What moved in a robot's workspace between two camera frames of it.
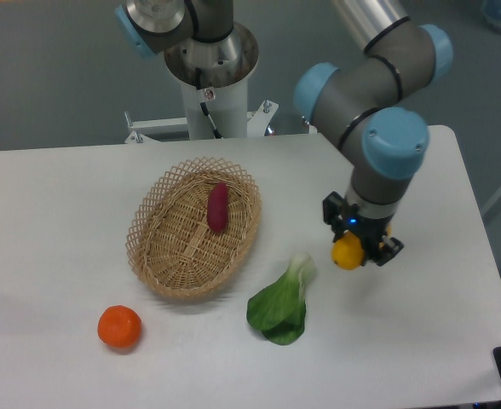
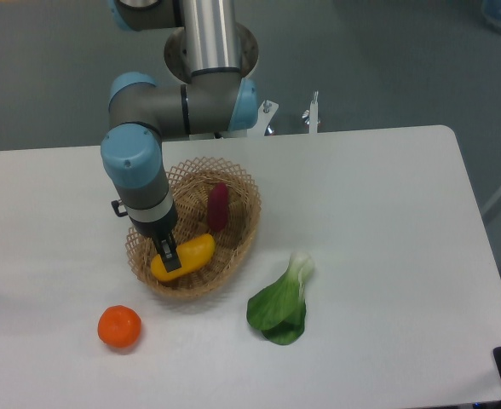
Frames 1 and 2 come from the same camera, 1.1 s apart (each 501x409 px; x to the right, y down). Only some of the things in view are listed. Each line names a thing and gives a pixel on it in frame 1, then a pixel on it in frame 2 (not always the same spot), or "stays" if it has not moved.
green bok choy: (280, 309) stays
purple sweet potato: (218, 207) stays
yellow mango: (347, 252) -> (192, 253)
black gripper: (371, 231) -> (161, 232)
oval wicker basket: (170, 244) stays
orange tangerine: (119, 326) stays
